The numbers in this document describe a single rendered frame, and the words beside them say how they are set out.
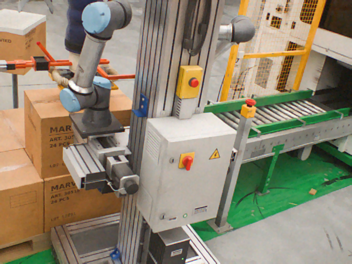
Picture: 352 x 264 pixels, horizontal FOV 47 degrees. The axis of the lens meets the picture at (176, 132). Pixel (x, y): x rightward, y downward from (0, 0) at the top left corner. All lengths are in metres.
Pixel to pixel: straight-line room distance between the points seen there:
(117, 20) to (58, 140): 0.96
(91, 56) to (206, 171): 0.69
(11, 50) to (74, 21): 1.50
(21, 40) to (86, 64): 1.96
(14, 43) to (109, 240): 1.93
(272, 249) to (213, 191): 1.35
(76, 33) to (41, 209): 1.07
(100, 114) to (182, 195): 0.58
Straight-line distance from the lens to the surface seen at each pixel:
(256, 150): 3.28
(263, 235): 3.25
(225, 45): 2.31
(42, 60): 2.43
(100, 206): 2.83
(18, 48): 3.76
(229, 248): 3.05
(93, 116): 2.04
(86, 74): 1.83
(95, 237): 2.64
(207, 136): 1.69
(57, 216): 2.73
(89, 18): 1.71
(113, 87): 2.47
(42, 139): 2.40
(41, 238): 2.79
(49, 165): 2.50
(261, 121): 3.77
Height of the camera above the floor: 1.99
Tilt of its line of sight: 27 degrees down
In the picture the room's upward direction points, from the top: 9 degrees clockwise
